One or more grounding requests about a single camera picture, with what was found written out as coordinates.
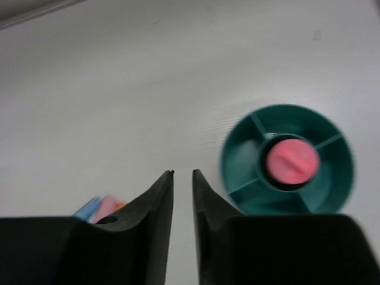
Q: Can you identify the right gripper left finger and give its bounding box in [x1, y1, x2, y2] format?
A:
[1, 170, 174, 284]

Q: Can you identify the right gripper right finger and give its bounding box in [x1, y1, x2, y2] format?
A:
[192, 170, 379, 284]

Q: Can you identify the teal round organizer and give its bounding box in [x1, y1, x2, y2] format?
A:
[220, 104, 354, 216]

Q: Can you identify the orange correction tape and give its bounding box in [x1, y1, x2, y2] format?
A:
[115, 202, 126, 211]

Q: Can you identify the pink correction tape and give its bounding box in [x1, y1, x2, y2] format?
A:
[91, 195, 118, 224]

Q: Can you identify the blue correction tape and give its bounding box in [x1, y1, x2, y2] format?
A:
[73, 197, 102, 222]

